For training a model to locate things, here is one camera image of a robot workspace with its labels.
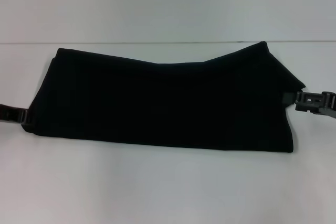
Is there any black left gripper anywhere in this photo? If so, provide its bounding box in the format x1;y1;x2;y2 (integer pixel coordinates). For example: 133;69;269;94
0;103;36;127

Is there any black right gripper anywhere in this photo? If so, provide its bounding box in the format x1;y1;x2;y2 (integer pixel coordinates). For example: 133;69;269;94
282;90;336;119

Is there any black shirt with FREE print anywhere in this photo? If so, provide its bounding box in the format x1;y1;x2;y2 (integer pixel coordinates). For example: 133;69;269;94
22;40;307;154

